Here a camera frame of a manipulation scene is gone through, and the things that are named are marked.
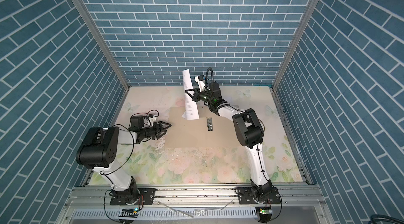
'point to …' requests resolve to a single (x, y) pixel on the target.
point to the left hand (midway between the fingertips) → (169, 128)
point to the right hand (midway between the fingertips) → (185, 90)
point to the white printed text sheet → (191, 111)
